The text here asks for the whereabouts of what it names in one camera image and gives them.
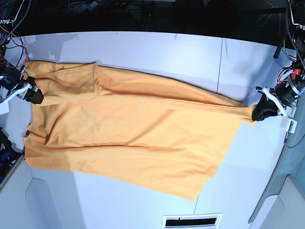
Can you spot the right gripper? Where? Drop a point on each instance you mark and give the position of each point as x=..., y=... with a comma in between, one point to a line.
x=12, y=80

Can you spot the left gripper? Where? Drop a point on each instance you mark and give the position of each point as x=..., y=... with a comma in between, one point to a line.
x=274, y=101

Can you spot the yellow t-shirt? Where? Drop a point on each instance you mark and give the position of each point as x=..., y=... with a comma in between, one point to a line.
x=148, y=130

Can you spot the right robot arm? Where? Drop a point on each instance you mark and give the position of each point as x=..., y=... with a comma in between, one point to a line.
x=12, y=14

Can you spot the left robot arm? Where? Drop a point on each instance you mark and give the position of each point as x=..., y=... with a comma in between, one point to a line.
x=293, y=43

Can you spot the black blue clutter pile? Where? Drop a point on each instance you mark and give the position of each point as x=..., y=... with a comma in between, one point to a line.
x=8, y=156

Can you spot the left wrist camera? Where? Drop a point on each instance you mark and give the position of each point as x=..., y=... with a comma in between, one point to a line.
x=288, y=124

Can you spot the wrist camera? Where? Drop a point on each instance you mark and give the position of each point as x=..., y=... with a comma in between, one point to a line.
x=4, y=108
x=288, y=124

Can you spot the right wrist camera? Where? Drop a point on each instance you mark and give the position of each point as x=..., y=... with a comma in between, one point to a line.
x=4, y=108

